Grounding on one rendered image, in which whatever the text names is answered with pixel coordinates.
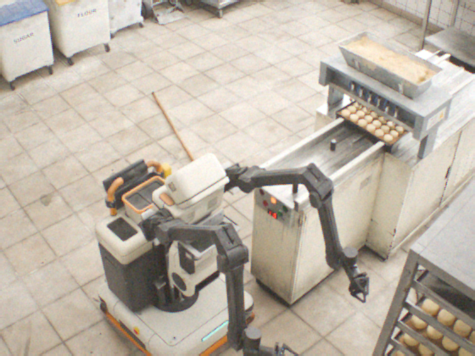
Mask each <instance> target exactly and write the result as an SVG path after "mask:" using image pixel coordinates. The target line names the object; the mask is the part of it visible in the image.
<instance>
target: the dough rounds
mask: <svg viewBox="0 0 475 356"><path fill-rule="evenodd" d="M338 113H339V114H341V115H342V116H344V117H345V118H346V119H348V120H351V121H353V122H354V123H356V124H357V125H359V126H361V127H362V128H364V129H366V130H368V131H369V132H371V133H372V134H374V135H376V136H377V137H379V138H381V139H383V140H384V141H385V142H387V143H389V144H390V145H391V144H393V143H394V142H396V141H398V140H399V139H400V138H401V137H402V136H404V135H405V134H406V133H407V132H409V131H407V130H405V129H404V128H402V127H400V126H398V125H397V124H396V125H395V126H393V124H392V123H393V121H391V120H386V121H384V120H383V116H382V115H380V114H378V117H377V116H375V111H373V110H371V109H370V111H369V112H368V111H366V106H365V105H363V104H362V105H361V106H360V107H359V106H358V102H357V103H353V104H351V105H350V106H349V107H347V108H346V109H344V110H343V111H341V112H338Z"/></svg>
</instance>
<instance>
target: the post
mask: <svg viewBox="0 0 475 356"><path fill-rule="evenodd" d="M424 249H425V247H424V246H422V245H421V244H418V243H417V242H416V243H415V244H414V245H413V246H412V247H411V248H410V249H409V252H408V255H407V258H406V261H405V266H404V269H403V271H402V274H401V277H400V281H399V283H398V286H397V288H396V290H395V293H394V296H393V298H392V301H391V304H390V306H389V309H388V313H387V315H386V319H385V321H384V323H383V327H382V330H381V333H380V335H379V338H378V339H377V345H376V347H375V349H374V351H373V353H372V356H384V355H385V353H386V350H387V348H388V345H389V342H390V339H391V337H392V335H393V333H394V329H395V327H396V325H397V323H398V321H399V318H400V316H401V313H402V311H403V308H404V306H405V302H406V299H407V298H408V296H409V293H410V290H411V287H412V284H413V281H414V279H415V276H416V272H417V269H418V266H419V264H418V263H417V260H418V257H419V254H420V253H421V252H422V251H423V250H424Z"/></svg>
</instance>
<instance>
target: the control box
mask: <svg viewBox="0 0 475 356"><path fill-rule="evenodd" d="M260 189H262V190H263V192H264V195H262V194H260ZM271 197H273V198H275V200H276V202H275V203H273V202H272V201H271ZM263 200H266V201H267V203H268V204H267V205H266V206H265V205H264V204H263ZM256 204H257V205H258V206H260V207H261V208H262V209H264V210H265V211H266V212H267V213H268V214H269V213H270V212H271V216H273V215H274V213H275V214H276V218H275V219H277V220H279V221H280V222H282V223H283V224H284V225H285V226H286V227H288V228H289V229H291V228H292V227H294V221H295V213H296V211H295V210H294V203H292V202H290V201H289V200H288V199H286V198H285V197H284V196H282V195H281V194H280V193H278V192H276V191H275V190H273V189H272V188H270V187H269V186H263V187H257V190H256ZM282 206H286V207H287V209H288V211H287V212H286V211H284V210H283V208H282ZM269 210H270V212H269ZM278 210H280V211H281V212H282V216H279V215H278V214H277V211H278ZM273 217H275V216H273Z"/></svg>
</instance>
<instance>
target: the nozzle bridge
mask: <svg viewBox="0 0 475 356"><path fill-rule="evenodd" d="M320 65H321V66H320V72H319V80H318V84H320V85H322V86H324V87H326V86H329V88H328V94H327V104H329V105H331V106H333V105H334V104H335V103H338V102H339V101H340V100H342V99H344V94H345V95H347V96H348V97H350V98H352V99H354V100H355V101H357V102H359V103H361V104H363V105H365V106H366V107H368V108H369V109H371V110H373V111H375V112H377V113H378V114H380V115H382V116H383V117H385V118H386V119H388V120H391V121H393V122H394V123H395V124H397V125H398V126H400V127H402V128H404V129H405V130H407V131H409V132H410V133H412V136H411V137H412V138H414V139H416V140H417V141H421V143H420V147H419V148H418V152H417V153H418V155H417V157H418V158H419V159H421V160H423V159H424V158H426V157H427V155H429V154H430V153H431V152H432V151H433V148H434V142H435V140H436V137H437V131H438V129H439V125H440V124H443V122H445V121H446V120H447V119H448V118H449V111H450V108H451V103H452V100H453V96H452V95H450V94H449V93H447V92H445V91H443V90H441V89H439V88H437V87H436V86H434V85H431V86H430V87H429V88H428V90H427V91H425V92H424V93H423V94H421V96H418V97H416V98H415V99H413V100H411V99H409V98H408V97H406V96H404V95H402V94H401V93H399V92H397V91H395V90H394V89H392V88H390V87H388V86H385V85H384V84H382V83H381V82H379V81H376V80H374V79H372V78H371V77H370V76H368V75H365V74H363V73H362V72H360V71H358V70H355V69H353V68H352V67H350V66H348V65H347V63H346V61H345V59H344V56H343V55H342V54H341V52H338V53H335V54H333V55H331V56H329V57H326V58H324V59H323V60H321V61H320ZM350 80H352V81H354V82H355V89H354V90H355V91H354V92H352V91H351V90H350V89H351V88H349V87H351V85H352V84H351V83H352V81H351V83H350ZM349 83H350V86H349ZM359 85H361V86H363V96H362V97H360V96H359V91H360V89H361V86H360V88H359V91H358V92H357V89H358V87H359ZM369 89H370V90H371V91H372V100H371V101H370V102H369V101H367V97H366V93H367V91H368V90H369ZM377 94H378V96H379V95H380V96H381V97H380V98H381V104H380V106H377V105H376V103H375V102H374V100H375V98H376V96H377ZM378 96H377V97H378ZM387 99H388V100H389V111H385V108H384V107H383V105H384V103H385V101H386V100H387ZM376 101H377V99H376ZM395 104H397V105H399V112H398V114H397V116H394V113H393V109H394V105H395Z"/></svg>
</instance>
